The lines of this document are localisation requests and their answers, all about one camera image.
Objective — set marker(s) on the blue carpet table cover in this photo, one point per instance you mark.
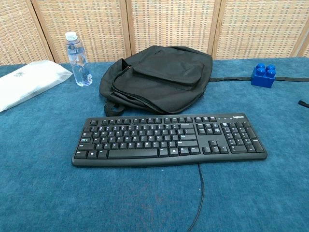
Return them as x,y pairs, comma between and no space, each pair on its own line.
48,181

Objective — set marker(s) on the black backpack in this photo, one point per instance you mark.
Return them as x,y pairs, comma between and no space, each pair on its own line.
157,91

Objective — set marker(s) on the white plastic package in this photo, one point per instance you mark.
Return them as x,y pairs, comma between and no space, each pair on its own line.
29,82

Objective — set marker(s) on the woven folding screen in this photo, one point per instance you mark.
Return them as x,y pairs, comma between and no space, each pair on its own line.
169,24

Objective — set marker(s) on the black keyboard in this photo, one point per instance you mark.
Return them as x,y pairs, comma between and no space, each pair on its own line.
144,145

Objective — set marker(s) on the clear plastic water bottle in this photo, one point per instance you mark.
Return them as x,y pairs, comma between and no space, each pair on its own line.
78,62

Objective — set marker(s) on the blue toy building block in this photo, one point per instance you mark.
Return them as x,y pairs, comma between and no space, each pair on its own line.
262,81

